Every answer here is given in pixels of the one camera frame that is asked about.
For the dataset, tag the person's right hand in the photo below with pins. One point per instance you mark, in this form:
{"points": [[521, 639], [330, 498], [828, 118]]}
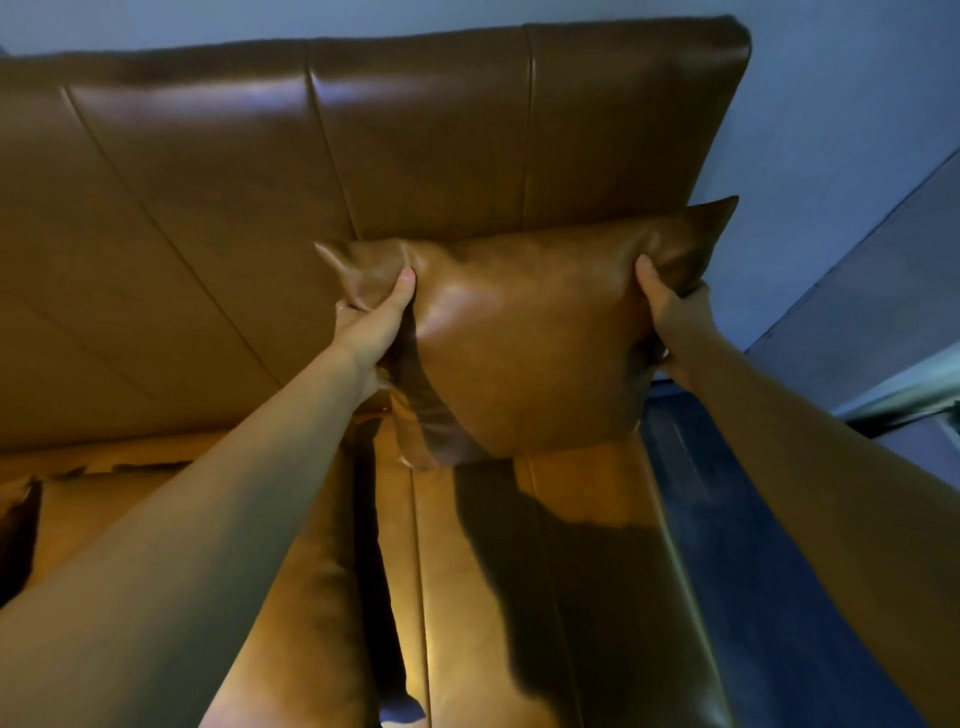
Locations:
{"points": [[681, 319]]}

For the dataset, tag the person's left hand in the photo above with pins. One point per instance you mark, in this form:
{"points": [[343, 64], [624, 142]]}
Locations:
{"points": [[367, 330]]}

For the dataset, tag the person's left thumb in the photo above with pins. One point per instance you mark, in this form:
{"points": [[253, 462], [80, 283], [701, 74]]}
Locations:
{"points": [[394, 296]]}

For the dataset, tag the person's right thumb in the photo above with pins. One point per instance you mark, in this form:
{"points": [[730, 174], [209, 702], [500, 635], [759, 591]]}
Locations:
{"points": [[652, 281]]}

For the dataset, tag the brown leather square cushion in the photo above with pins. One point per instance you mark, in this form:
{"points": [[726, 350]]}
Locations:
{"points": [[525, 345]]}

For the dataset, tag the person's left forearm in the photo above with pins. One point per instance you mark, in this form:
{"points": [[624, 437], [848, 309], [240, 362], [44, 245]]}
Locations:
{"points": [[172, 555]]}

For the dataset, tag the person's right forearm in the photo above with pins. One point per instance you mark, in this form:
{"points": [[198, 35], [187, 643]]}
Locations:
{"points": [[832, 495]]}

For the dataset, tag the brown leather sofa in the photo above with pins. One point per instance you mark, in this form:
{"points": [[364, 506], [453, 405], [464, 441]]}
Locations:
{"points": [[315, 247]]}

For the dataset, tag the large brown leather cushion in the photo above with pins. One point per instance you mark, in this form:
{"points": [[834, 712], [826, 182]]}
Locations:
{"points": [[292, 592]]}

